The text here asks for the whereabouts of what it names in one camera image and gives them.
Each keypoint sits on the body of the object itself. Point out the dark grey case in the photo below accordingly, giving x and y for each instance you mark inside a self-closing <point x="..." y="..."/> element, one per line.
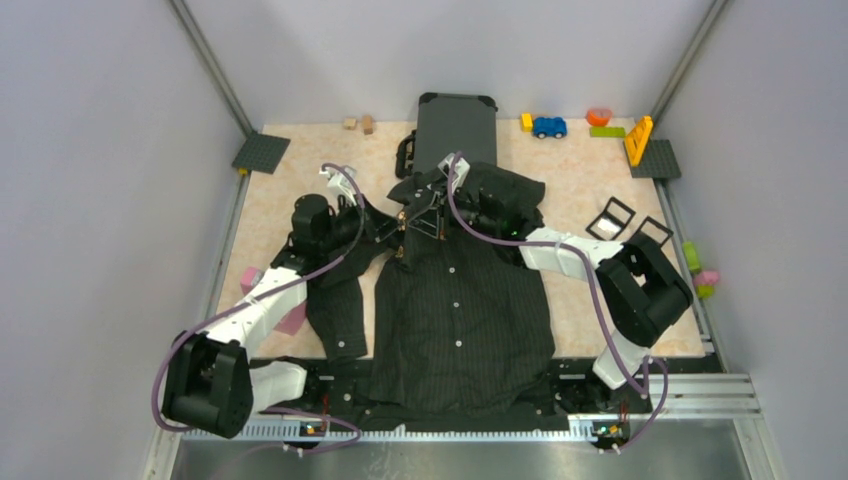
<point x="447" y="123"/>

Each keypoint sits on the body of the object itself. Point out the green pink toy bricks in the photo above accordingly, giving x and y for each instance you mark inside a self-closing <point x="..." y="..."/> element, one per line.
<point x="704" y="280"/>

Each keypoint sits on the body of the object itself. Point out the orange bowl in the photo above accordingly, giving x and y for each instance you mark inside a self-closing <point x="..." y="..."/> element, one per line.
<point x="598" y="117"/>

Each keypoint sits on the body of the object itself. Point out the right dark grey baseplate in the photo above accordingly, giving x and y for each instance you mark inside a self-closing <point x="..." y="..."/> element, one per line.
<point x="658" y="162"/>

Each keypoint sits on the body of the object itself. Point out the black frame brooch box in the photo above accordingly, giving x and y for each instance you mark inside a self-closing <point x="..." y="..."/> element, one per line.
<point x="612" y="221"/>

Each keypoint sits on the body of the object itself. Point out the blue toy car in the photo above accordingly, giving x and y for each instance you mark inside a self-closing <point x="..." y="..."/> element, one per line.
<point x="549" y="127"/>

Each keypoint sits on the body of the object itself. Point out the yellow toy brick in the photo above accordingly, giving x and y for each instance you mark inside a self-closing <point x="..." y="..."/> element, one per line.
<point x="526" y="122"/>

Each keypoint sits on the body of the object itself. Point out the black pinstriped button shirt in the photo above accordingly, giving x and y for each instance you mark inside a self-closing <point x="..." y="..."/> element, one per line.
<point x="451" y="326"/>

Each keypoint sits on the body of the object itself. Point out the orange toy ladder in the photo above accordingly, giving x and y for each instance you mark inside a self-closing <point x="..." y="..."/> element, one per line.
<point x="636" y="141"/>

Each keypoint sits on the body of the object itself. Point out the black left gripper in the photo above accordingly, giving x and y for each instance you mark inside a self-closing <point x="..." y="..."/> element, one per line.
<point x="375" y="233"/>

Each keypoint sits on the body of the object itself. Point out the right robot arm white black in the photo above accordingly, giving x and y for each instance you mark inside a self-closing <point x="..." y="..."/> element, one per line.
<point x="637" y="293"/>

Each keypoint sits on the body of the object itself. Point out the green flat brick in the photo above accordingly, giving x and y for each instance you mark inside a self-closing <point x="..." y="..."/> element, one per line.
<point x="607" y="132"/>

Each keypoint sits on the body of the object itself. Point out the wooden block right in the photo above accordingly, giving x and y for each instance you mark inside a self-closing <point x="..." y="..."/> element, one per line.
<point x="368" y="124"/>

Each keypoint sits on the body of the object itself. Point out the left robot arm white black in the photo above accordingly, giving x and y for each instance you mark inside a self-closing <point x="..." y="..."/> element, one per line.
<point x="209" y="382"/>

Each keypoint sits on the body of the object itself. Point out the pink stapler box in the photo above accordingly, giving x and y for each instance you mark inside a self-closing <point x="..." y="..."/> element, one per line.
<point x="279" y="291"/>

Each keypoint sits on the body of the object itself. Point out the dark grey baseplate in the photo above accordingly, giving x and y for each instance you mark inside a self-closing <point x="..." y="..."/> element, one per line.
<point x="261" y="153"/>
<point x="658" y="162"/>

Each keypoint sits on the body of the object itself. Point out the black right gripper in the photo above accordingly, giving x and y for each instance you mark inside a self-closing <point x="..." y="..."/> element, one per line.
<point x="429" y="223"/>

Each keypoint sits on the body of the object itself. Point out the left dark grey baseplate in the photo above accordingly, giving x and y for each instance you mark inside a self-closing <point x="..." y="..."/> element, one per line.
<point x="261" y="153"/>

